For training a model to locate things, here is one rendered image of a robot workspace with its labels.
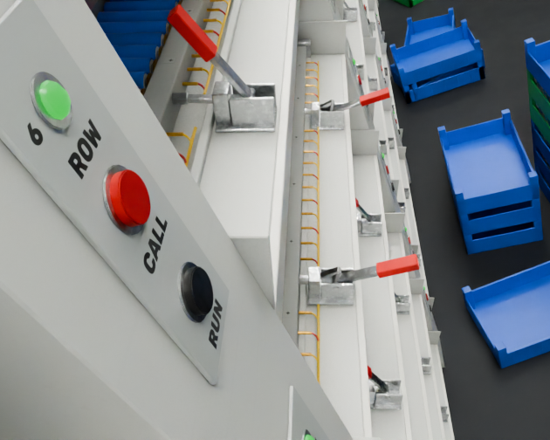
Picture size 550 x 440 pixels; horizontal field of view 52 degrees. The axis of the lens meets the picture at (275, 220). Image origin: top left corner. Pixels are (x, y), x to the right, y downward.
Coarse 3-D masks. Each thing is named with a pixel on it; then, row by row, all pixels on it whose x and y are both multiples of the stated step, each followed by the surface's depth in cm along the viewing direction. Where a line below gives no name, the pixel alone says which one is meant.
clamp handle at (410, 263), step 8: (408, 256) 48; (416, 256) 48; (376, 264) 48; (384, 264) 48; (392, 264) 48; (400, 264) 47; (408, 264) 47; (416, 264) 47; (336, 272) 48; (344, 272) 50; (352, 272) 49; (360, 272) 49; (368, 272) 48; (376, 272) 48; (384, 272) 48; (392, 272) 48; (400, 272) 48; (336, 280) 49; (344, 280) 49; (352, 280) 49
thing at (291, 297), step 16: (304, 48) 79; (304, 64) 76; (304, 80) 73; (304, 96) 70; (304, 112) 68; (304, 128) 68; (288, 208) 56; (288, 224) 54; (288, 240) 53; (288, 256) 51; (288, 272) 50; (288, 288) 48; (288, 304) 47; (288, 320) 46
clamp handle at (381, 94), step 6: (378, 90) 67; (384, 90) 66; (360, 96) 68; (366, 96) 67; (372, 96) 67; (378, 96) 66; (384, 96) 66; (348, 102) 68; (354, 102) 68; (360, 102) 67; (366, 102) 67; (372, 102) 67; (330, 108) 68; (336, 108) 68; (342, 108) 68; (348, 108) 68
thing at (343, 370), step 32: (320, 32) 80; (320, 64) 81; (320, 96) 75; (320, 160) 65; (352, 160) 65; (320, 192) 61; (352, 192) 61; (320, 224) 57; (352, 224) 57; (320, 256) 54; (352, 256) 54; (320, 320) 49; (352, 320) 49; (320, 352) 46; (352, 352) 46; (320, 384) 44; (352, 384) 44; (352, 416) 42
